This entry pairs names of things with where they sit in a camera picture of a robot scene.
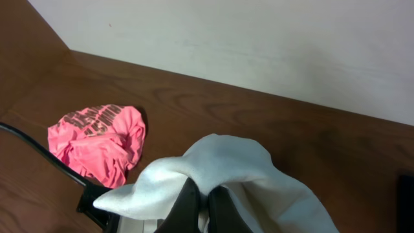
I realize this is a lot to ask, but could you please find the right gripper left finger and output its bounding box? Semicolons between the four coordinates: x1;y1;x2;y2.
155;178;200;233

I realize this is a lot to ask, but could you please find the pink printed t-shirt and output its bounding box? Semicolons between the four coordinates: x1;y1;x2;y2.
48;104;146;188

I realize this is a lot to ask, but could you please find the white t-shirt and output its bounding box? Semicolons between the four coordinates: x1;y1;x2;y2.
93;134;337;233

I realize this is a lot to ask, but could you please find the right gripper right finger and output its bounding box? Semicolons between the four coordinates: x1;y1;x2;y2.
208;186;252;233

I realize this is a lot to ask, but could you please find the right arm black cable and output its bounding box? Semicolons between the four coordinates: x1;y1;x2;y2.
0;122;120;233

